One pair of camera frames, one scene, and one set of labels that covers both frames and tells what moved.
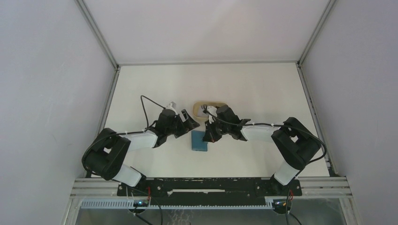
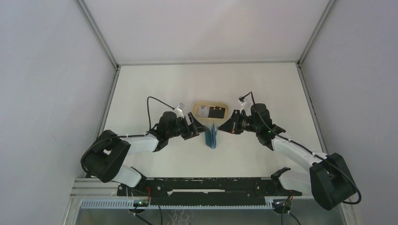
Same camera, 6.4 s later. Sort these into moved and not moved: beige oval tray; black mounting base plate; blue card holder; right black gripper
Moved: blue card holder; right black gripper
Not moved: black mounting base plate; beige oval tray
